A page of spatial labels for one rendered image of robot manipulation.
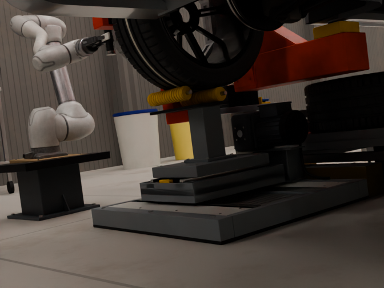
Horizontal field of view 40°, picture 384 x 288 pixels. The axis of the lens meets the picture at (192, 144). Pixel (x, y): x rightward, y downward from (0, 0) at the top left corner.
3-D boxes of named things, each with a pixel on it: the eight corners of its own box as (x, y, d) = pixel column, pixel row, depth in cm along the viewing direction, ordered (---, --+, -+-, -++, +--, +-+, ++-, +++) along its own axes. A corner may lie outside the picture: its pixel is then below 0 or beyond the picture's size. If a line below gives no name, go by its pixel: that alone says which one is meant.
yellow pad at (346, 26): (340, 32, 219) (339, 20, 219) (313, 39, 230) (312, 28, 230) (360, 32, 228) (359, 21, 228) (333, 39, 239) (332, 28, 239)
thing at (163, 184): (195, 206, 196) (192, 179, 196) (142, 203, 224) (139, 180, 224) (286, 183, 227) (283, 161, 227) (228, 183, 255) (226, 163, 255)
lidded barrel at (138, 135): (148, 163, 649) (142, 112, 647) (173, 163, 608) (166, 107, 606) (111, 170, 616) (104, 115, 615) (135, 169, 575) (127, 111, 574)
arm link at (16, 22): (21, 16, 292) (43, 18, 302) (5, 10, 303) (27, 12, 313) (19, 40, 296) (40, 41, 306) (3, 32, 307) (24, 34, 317)
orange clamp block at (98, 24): (122, 26, 216) (102, 25, 211) (112, 30, 222) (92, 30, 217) (119, 8, 216) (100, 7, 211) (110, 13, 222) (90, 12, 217)
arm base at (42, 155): (16, 159, 291) (15, 149, 290) (52, 155, 306) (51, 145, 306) (32, 160, 278) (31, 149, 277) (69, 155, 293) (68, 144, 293)
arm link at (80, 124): (55, 146, 304) (87, 142, 320) (70, 136, 293) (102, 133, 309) (23, 22, 315) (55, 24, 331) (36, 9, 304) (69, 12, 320)
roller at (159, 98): (186, 99, 209) (184, 84, 209) (144, 107, 232) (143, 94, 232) (197, 98, 213) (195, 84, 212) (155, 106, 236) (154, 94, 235)
